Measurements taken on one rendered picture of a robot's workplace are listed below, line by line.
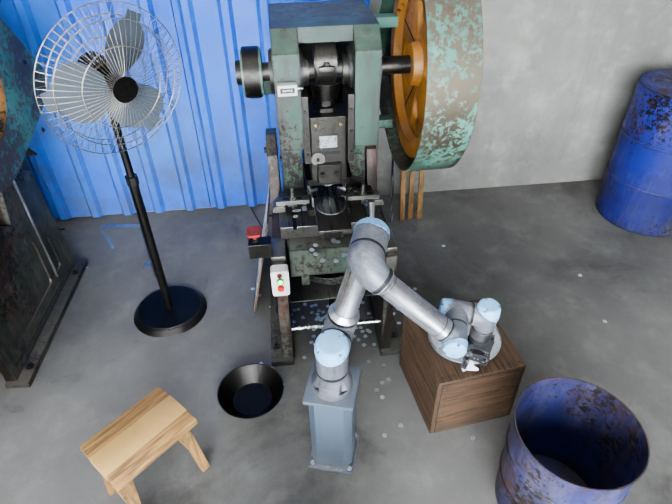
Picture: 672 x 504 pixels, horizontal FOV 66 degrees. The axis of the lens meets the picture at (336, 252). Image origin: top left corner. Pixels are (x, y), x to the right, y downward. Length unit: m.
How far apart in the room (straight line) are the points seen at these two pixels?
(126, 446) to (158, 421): 0.13
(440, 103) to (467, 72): 0.12
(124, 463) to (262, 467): 0.56
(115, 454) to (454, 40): 1.80
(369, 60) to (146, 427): 1.56
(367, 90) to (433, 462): 1.51
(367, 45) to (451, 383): 1.31
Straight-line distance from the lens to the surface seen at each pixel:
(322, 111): 2.12
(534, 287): 3.18
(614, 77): 4.01
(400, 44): 2.44
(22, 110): 2.71
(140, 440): 2.11
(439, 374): 2.15
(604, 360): 2.91
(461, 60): 1.78
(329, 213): 2.19
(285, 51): 1.95
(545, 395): 2.15
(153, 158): 3.59
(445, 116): 1.82
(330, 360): 1.77
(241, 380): 2.56
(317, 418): 2.01
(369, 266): 1.50
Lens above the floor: 2.01
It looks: 38 degrees down
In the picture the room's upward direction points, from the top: 1 degrees counter-clockwise
